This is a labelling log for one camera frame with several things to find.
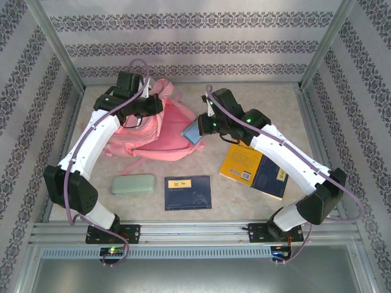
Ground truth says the thin aluminium table edge profile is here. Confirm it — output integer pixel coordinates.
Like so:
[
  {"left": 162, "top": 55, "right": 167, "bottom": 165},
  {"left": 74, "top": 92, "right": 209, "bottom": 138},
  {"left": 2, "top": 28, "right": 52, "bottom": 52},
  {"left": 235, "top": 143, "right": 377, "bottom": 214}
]
[{"left": 82, "top": 79, "right": 303, "bottom": 87}]

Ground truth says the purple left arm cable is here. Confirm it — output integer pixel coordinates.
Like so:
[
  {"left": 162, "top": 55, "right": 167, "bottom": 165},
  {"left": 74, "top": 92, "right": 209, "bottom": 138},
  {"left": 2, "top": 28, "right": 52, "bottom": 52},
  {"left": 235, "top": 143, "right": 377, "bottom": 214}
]
[{"left": 62, "top": 58, "right": 152, "bottom": 268}]

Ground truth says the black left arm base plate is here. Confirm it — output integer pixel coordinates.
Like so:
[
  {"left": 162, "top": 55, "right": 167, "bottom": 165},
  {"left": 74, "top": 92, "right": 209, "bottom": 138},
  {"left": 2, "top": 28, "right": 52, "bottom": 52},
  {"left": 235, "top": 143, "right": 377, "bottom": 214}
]
[{"left": 85, "top": 224, "right": 142, "bottom": 245}]

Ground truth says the aluminium frame post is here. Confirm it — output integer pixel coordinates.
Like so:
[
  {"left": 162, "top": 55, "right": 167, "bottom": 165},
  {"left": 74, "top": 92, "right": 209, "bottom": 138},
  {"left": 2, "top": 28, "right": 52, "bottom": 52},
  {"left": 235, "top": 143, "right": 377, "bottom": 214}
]
[
  {"left": 298, "top": 0, "right": 359, "bottom": 92},
  {"left": 24, "top": 0, "right": 86, "bottom": 92}
]

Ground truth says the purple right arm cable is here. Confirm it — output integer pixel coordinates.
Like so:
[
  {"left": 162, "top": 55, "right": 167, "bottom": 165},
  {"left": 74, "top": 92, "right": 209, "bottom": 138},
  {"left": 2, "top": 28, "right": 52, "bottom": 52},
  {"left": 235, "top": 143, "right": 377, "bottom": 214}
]
[{"left": 205, "top": 84, "right": 364, "bottom": 266}]

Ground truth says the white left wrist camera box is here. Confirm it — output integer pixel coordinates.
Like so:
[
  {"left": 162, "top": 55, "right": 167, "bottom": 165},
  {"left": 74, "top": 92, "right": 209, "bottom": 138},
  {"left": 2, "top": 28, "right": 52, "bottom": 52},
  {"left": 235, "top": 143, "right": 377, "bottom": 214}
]
[{"left": 142, "top": 76, "right": 153, "bottom": 99}]

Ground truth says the pink school backpack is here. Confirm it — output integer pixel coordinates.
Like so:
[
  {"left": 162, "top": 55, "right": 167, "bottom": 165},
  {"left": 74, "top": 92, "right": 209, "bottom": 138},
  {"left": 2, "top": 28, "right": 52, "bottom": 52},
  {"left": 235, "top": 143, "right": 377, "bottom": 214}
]
[{"left": 103, "top": 78, "right": 206, "bottom": 176}]

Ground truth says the pale green pencil case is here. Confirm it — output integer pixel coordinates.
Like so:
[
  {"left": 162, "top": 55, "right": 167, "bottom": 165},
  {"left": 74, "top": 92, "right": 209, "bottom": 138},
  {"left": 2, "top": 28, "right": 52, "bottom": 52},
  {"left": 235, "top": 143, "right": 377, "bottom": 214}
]
[{"left": 111, "top": 173, "right": 156, "bottom": 195}]

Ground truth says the thick dark blue book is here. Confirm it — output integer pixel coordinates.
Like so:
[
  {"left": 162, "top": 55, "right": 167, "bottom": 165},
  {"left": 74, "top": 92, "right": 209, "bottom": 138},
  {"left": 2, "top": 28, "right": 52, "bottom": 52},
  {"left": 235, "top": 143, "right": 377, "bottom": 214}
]
[{"left": 250, "top": 155, "right": 290, "bottom": 201}]

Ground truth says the thin dark blue notebook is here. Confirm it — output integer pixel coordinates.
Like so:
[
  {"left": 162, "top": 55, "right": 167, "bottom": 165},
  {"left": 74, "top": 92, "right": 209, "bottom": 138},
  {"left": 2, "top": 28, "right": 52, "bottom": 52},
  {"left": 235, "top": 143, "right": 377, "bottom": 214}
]
[{"left": 164, "top": 175, "right": 213, "bottom": 211}]

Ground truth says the long aluminium mounting rail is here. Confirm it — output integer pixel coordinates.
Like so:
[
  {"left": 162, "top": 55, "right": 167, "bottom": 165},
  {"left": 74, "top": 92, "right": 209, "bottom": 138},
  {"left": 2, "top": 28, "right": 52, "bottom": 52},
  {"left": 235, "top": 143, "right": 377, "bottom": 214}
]
[{"left": 29, "top": 220, "right": 359, "bottom": 245}]

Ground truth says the yellow paperback book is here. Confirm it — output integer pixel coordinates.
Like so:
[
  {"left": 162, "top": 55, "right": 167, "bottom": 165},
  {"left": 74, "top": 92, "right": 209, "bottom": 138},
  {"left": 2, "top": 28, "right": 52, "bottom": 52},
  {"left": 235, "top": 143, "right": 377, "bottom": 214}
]
[{"left": 218, "top": 143, "right": 265, "bottom": 184}]

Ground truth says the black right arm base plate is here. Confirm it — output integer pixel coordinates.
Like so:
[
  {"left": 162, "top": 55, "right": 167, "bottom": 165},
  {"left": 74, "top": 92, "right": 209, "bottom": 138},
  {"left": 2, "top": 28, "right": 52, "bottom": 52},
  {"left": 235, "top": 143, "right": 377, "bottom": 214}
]
[{"left": 247, "top": 222, "right": 305, "bottom": 244}]

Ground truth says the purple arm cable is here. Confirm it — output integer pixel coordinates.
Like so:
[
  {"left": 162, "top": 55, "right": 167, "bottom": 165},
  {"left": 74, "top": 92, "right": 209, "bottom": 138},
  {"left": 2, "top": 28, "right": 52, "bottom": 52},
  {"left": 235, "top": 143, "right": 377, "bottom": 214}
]
[
  {"left": 62, "top": 58, "right": 152, "bottom": 268},
  {"left": 205, "top": 84, "right": 364, "bottom": 266}
]

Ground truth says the slotted grey cable duct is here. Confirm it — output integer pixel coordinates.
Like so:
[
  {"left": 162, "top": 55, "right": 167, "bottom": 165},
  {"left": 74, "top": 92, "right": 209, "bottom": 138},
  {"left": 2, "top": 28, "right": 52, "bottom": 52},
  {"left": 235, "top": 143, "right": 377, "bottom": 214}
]
[{"left": 41, "top": 245, "right": 274, "bottom": 260}]

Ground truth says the grey sheet metal panel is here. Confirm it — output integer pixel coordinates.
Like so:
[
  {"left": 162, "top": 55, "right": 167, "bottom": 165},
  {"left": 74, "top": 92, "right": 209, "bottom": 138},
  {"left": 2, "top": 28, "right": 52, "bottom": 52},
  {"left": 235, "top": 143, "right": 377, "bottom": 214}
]
[{"left": 30, "top": 258, "right": 372, "bottom": 293}]

